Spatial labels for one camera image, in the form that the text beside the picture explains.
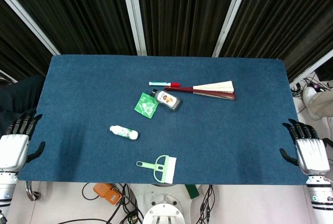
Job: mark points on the green sachet packet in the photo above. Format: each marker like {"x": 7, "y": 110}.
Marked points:
{"x": 146, "y": 105}

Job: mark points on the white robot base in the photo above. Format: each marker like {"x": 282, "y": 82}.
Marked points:
{"x": 164, "y": 208}

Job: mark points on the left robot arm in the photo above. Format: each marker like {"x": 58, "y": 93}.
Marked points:
{"x": 5, "y": 190}

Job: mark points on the white marker red cap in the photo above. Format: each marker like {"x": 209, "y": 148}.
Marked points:
{"x": 164, "y": 84}

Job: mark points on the white plastic bottle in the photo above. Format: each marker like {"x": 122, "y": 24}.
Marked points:
{"x": 123, "y": 132}

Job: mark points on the clear sauce bottle black cap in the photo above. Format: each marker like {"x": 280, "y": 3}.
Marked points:
{"x": 166, "y": 99}

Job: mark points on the dark green board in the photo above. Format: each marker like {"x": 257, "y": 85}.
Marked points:
{"x": 192, "y": 190}

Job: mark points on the orange power box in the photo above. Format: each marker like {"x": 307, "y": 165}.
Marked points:
{"x": 107, "y": 194}

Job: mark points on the metal clamp hook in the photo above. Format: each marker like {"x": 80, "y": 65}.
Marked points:
{"x": 31, "y": 192}

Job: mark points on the blue table cloth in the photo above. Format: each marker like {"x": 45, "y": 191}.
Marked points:
{"x": 161, "y": 119}

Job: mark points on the person leg white shoe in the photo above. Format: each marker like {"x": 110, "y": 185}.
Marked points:
{"x": 317, "y": 101}

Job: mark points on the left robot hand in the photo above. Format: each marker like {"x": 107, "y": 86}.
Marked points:
{"x": 14, "y": 143}

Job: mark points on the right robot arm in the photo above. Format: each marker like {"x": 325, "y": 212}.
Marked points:
{"x": 320, "y": 198}

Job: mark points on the green and white brush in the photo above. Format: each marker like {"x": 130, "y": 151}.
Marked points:
{"x": 162, "y": 168}

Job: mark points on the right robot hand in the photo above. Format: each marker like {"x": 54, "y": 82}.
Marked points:
{"x": 310, "y": 149}

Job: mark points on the red and cream folding fan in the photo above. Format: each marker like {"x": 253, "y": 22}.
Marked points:
{"x": 208, "y": 91}

